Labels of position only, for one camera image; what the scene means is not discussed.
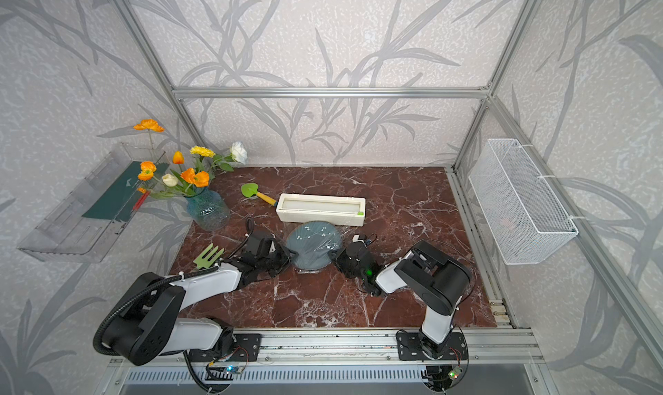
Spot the clear plastic wrap sheet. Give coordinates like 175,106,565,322
284,220,347,272

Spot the teal ceramic plate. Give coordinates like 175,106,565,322
285,221,344,271

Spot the white plastic wrap dispenser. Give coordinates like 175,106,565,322
276,193,366,227

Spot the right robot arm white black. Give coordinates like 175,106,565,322
328,235,472,346

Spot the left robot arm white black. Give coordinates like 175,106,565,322
93,230,296,366

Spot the green toy garden fork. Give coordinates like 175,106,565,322
193,243,224,270

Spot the blue glass vase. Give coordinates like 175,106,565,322
186,188,231,232

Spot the orange and white flower bouquet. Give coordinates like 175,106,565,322
136,141,248,199

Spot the red pen on shelf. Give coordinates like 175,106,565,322
132,188,150,211

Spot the green notebook on shelf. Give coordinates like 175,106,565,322
83,161,143,222

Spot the green toy shovel yellow handle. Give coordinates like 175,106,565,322
241,183,278,207

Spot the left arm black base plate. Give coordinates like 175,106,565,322
188,334,262,363

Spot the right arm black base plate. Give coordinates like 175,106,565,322
395,329,469,363

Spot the aluminium frame rail front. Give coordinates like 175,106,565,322
107,328,545,367

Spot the white wire mesh basket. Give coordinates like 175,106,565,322
469,139,578,266

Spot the clear acrylic wall shelf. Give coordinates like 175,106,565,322
17,143,167,263

